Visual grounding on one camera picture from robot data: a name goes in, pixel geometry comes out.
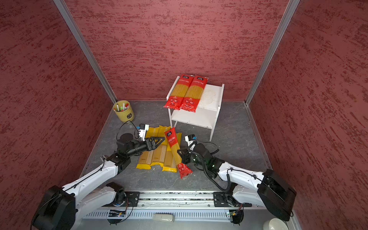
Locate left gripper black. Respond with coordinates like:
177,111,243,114
127,136,165,157

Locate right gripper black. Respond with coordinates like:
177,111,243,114
177,148,207,168

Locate red pasta package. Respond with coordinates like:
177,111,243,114
164,75,194,110
180,76,208,112
165,127,193,179

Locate yellow pasta package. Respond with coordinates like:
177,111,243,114
150,126,171,167
162,145,177,173
136,127,159,170

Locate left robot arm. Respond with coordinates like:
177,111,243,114
31,133,165,230

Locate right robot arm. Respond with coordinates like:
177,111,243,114
177,142,297,221

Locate white two-tier shelf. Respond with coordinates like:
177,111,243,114
168,84,225,141

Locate yellow pen holder cup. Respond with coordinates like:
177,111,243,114
113,100,135,123

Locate small white remote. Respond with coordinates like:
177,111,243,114
152,213,175,222

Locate white bowl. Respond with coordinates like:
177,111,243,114
263,218,288,230

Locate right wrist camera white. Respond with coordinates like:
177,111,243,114
185,134,197,150

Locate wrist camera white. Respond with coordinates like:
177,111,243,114
137,124,149,141
185,134,197,150

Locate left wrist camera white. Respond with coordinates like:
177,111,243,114
137,124,149,141

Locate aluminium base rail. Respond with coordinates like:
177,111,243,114
58,189,292,209

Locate white cable duct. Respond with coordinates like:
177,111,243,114
83,209,232,222

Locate left aluminium corner post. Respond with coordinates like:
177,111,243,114
53,0,118,103

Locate aluminium corner post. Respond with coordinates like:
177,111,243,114
53,0,118,103
245,0,300,107

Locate right aluminium corner post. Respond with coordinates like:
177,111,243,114
245,0,300,107

